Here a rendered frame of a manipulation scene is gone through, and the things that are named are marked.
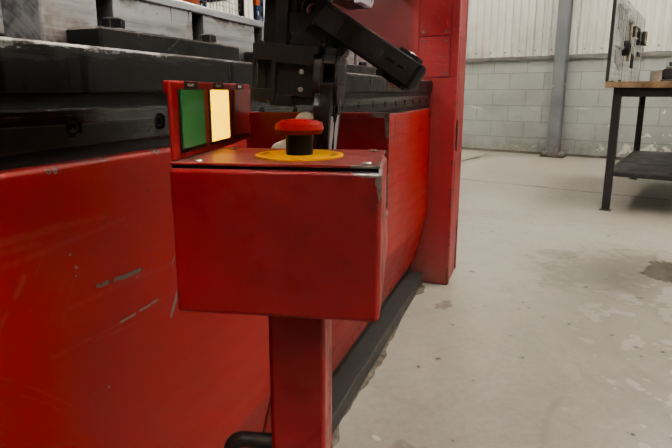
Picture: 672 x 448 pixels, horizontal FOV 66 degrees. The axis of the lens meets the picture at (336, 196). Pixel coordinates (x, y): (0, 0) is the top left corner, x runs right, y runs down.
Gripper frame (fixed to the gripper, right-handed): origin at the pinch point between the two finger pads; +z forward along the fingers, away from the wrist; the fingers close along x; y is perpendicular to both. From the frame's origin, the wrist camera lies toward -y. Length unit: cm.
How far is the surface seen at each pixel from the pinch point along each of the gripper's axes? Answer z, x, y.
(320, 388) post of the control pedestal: 17.4, 7.8, -2.2
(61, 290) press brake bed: 10.2, 9.4, 22.7
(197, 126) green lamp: -6.4, 10.9, 9.3
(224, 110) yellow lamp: -7.4, 4.2, 9.4
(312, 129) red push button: -7.0, 11.3, -0.2
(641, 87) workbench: -26, -320, -161
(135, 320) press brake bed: 17.0, 0.7, 20.1
